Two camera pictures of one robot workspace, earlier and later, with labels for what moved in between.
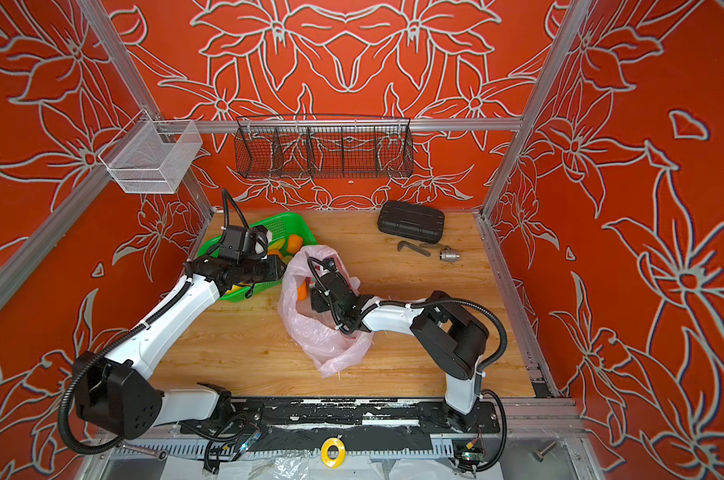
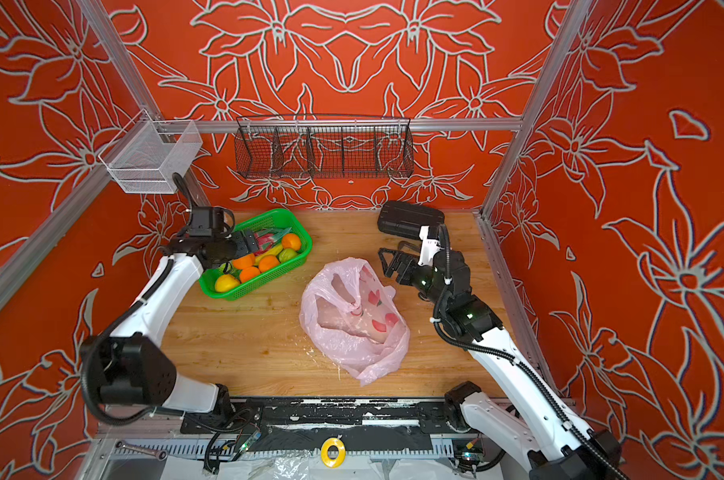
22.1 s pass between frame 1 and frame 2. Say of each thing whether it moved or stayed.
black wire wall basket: stayed
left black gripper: moved
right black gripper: moved
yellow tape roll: stayed
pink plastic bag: moved
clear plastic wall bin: stayed
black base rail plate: stayed
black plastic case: stayed
